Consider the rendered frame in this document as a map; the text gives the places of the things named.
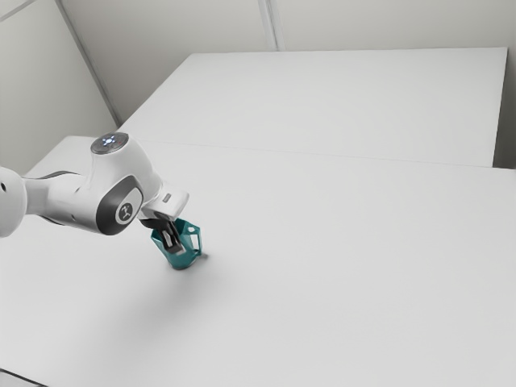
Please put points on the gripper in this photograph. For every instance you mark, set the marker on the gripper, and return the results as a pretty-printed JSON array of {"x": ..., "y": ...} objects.
[{"x": 152, "y": 222}]

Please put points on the teal faceted mug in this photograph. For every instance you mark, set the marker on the teal faceted mug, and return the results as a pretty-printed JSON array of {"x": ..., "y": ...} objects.
[{"x": 184, "y": 258}]

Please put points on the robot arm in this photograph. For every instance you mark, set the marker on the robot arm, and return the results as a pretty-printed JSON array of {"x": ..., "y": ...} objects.
[{"x": 72, "y": 193}]

